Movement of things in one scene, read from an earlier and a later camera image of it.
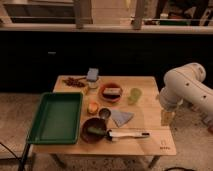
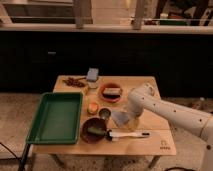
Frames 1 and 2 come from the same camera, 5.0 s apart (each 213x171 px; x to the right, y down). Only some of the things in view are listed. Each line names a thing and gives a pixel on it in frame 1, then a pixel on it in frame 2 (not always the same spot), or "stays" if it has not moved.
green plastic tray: [58, 119] stays
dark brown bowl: [92, 137] stays
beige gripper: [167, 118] to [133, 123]
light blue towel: [121, 117] stays
